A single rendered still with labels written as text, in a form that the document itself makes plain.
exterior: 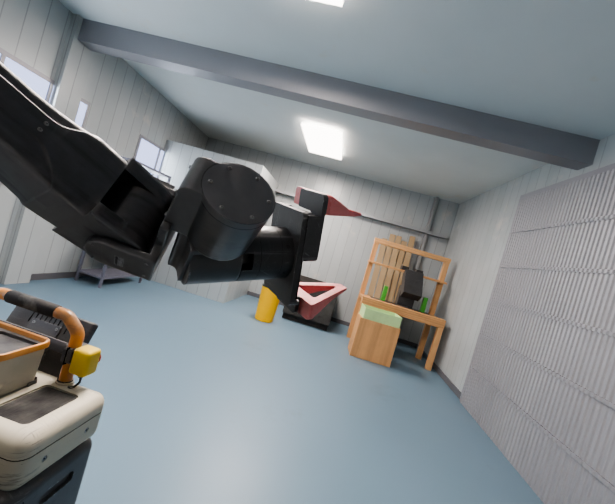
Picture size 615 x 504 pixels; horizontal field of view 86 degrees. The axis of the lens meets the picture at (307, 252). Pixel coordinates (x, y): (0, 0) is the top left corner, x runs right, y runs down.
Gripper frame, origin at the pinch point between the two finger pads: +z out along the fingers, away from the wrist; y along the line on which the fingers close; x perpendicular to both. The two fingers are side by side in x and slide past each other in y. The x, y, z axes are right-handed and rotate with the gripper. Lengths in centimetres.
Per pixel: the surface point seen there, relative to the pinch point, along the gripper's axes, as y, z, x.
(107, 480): -151, -22, 112
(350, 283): -222, 431, 457
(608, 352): -84, 275, 21
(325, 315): -245, 319, 384
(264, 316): -238, 204, 396
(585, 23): 115, 223, 81
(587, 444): -145, 256, 9
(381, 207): -57, 485, 469
